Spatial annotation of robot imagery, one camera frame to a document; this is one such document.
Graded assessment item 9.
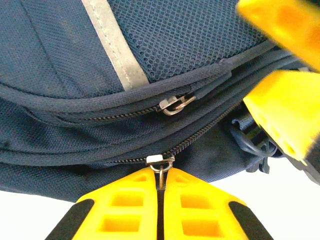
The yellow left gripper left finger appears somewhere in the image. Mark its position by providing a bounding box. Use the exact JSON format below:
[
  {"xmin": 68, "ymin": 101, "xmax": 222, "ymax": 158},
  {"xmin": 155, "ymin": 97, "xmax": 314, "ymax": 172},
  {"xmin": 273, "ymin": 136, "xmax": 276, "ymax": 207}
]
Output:
[{"xmin": 44, "ymin": 166, "xmax": 160, "ymax": 240}]

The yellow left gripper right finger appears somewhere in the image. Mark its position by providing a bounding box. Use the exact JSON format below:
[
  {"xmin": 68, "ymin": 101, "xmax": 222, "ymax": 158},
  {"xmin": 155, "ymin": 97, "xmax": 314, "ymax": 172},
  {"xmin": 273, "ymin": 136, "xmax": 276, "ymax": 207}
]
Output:
[{"xmin": 162, "ymin": 166, "xmax": 275, "ymax": 240}]

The navy blue backpack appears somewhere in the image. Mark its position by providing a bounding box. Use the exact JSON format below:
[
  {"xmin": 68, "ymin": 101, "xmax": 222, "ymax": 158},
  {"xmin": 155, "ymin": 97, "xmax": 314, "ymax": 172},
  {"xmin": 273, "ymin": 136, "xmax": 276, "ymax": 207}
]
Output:
[{"xmin": 0, "ymin": 0, "xmax": 320, "ymax": 204}]

